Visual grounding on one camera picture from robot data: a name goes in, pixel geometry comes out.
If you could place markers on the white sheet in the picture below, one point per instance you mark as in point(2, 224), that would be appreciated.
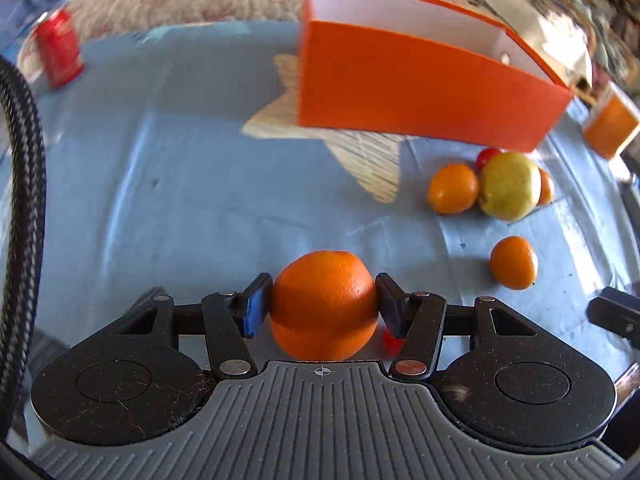
point(545, 20)

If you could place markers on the blue plaid bedsheet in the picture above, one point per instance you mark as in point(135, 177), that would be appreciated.
point(25, 5)

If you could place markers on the orange cardboard box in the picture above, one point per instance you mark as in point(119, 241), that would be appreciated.
point(400, 85)

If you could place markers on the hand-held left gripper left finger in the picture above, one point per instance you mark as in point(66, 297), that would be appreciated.
point(257, 305)

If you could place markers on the yellow lemon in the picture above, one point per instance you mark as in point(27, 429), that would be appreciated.
point(509, 186)

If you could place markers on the red cherry tomato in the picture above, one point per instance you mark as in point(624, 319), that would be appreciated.
point(486, 156)
point(391, 344)

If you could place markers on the orange cup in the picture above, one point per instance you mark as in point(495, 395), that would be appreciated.
point(610, 127)

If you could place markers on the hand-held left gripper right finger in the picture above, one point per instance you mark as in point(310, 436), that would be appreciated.
point(390, 300)

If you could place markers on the large orange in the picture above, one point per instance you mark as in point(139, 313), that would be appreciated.
point(323, 305)

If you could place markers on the red soda can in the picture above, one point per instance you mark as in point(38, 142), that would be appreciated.
point(59, 50)

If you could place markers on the small orange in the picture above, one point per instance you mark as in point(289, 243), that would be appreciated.
point(452, 188)
point(513, 262)
point(546, 187)

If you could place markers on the blue star-print tablecloth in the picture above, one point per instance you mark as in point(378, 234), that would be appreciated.
point(175, 185)

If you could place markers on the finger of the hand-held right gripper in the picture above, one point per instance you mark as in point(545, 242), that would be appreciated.
point(617, 312)

